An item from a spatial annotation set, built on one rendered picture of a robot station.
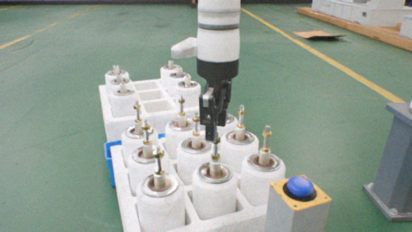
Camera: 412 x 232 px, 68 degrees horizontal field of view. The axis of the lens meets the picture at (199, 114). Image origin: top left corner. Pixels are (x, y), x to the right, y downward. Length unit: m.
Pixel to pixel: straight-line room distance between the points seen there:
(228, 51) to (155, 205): 0.31
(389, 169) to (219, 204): 0.55
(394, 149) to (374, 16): 3.10
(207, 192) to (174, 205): 0.07
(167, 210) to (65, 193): 0.54
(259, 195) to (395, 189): 0.45
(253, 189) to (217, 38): 0.35
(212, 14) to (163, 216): 0.38
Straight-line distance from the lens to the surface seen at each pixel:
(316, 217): 0.54
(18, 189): 1.17
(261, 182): 0.68
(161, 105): 1.21
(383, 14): 4.07
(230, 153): 0.77
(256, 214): 0.68
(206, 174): 0.65
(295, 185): 0.52
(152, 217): 0.62
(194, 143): 0.73
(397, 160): 1.00
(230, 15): 0.51
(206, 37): 0.51
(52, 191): 1.11
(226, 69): 0.52
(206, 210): 0.66
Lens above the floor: 0.64
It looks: 25 degrees down
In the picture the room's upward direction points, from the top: straight up
